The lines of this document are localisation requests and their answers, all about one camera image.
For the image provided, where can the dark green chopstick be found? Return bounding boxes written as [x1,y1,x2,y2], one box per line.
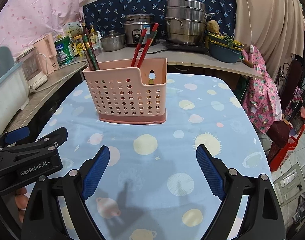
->
[82,34,99,70]

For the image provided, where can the brown chopstick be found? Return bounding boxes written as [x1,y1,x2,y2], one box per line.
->
[81,22,94,53]

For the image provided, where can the red chopstick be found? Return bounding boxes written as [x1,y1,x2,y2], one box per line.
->
[137,23,159,68]
[131,29,147,67]

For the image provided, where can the person's left hand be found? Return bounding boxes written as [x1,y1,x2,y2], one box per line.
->
[15,187,29,223]

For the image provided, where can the white plastic storage bin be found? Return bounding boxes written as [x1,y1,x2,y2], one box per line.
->
[0,47,29,133]

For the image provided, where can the blue planet pattern tablecloth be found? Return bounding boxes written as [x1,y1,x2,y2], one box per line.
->
[37,74,270,239]

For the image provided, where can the clear blender jar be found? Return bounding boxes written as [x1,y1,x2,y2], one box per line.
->
[15,46,48,89]

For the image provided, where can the pink perforated utensil basket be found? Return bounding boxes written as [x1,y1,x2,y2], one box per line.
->
[83,58,168,125]

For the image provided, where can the pink floral apron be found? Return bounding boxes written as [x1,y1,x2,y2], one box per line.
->
[242,47,283,133]

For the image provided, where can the green milk powder can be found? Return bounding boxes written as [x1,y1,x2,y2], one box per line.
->
[54,36,73,65]

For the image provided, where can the pink electric kettle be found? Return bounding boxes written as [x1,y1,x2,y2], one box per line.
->
[33,34,59,75]

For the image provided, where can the white paper box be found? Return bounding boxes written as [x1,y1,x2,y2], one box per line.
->
[62,21,83,37]

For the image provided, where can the small steel lidded pot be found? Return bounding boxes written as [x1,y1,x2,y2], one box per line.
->
[101,30,125,52]

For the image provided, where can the stacked blue yellow bowls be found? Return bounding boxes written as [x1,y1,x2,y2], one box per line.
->
[208,33,244,63]

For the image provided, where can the pink dotted curtain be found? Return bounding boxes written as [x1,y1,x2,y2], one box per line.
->
[0,0,86,55]

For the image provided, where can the black induction cooktop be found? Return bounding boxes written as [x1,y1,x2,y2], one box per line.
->
[165,41,208,54]

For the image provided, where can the navy floral cloth backdrop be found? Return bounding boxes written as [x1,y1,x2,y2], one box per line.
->
[83,0,237,38]

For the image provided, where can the silver rice cooker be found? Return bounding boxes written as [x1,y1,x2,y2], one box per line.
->
[124,14,155,47]

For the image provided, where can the ginger root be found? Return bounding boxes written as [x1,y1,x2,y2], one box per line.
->
[206,20,220,33]

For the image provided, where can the stacked steel steamer pot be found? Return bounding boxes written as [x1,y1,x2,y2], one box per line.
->
[165,0,209,46]

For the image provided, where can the beige curtain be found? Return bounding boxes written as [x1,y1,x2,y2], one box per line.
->
[235,0,305,79]

